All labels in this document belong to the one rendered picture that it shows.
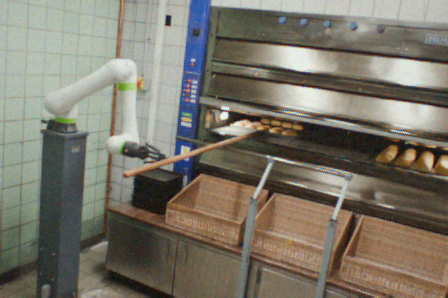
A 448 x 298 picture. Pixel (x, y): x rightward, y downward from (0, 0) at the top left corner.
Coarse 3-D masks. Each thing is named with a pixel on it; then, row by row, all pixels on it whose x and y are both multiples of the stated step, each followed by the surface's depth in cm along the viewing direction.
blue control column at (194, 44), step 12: (192, 0) 337; (204, 0) 333; (192, 12) 339; (204, 12) 334; (192, 24) 340; (204, 24) 335; (192, 36) 341; (204, 36) 336; (192, 48) 342; (204, 48) 339; (192, 72) 344; (180, 96) 352; (180, 132) 356; (192, 132) 351; (180, 144) 357; (192, 144) 352; (192, 156) 355; (180, 168) 360
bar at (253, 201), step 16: (208, 144) 306; (272, 160) 285; (288, 160) 282; (256, 192) 274; (256, 208) 273; (336, 208) 255; (336, 224) 250; (240, 272) 280; (320, 272) 256; (240, 288) 281; (320, 288) 257
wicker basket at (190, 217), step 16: (208, 176) 347; (192, 192) 341; (208, 192) 345; (224, 192) 340; (240, 192) 335; (176, 208) 308; (192, 208) 346; (208, 208) 344; (224, 208) 338; (240, 208) 334; (176, 224) 310; (192, 224) 305; (208, 224) 299; (224, 224) 325; (240, 224) 289; (224, 240) 295; (240, 240) 295
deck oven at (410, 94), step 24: (216, 24) 334; (240, 72) 330; (264, 72) 321; (288, 72) 312; (408, 96) 279; (432, 96) 273; (240, 120) 404; (336, 120) 301; (240, 144) 336; (408, 144) 291; (192, 168) 358; (216, 168) 348; (288, 192) 323; (312, 192) 314; (384, 216) 294; (408, 216) 287
